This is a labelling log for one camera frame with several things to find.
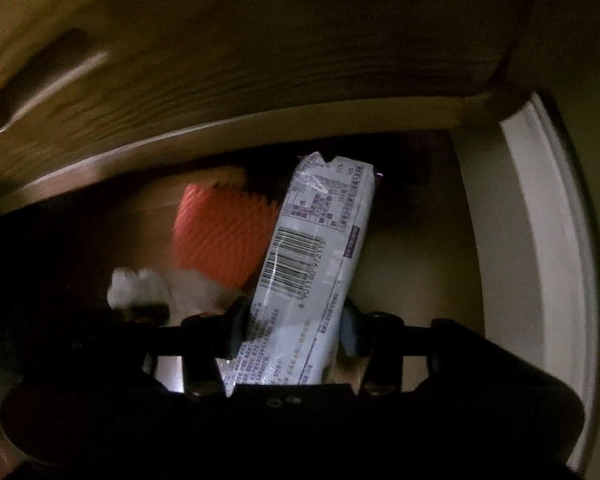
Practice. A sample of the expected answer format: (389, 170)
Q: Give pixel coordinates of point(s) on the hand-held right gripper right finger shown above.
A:
(351, 334)

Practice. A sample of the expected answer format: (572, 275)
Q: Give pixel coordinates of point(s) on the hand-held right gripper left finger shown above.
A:
(236, 327)

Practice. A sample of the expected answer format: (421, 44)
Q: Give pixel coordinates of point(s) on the white purple snack packet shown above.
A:
(305, 260)

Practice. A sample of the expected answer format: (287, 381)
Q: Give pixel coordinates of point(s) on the orange ribbed foam net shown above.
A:
(215, 230)

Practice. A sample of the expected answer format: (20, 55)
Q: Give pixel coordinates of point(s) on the white crumpled tissue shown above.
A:
(130, 285)

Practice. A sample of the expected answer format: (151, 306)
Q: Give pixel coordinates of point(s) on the wooden drawer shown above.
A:
(230, 35)

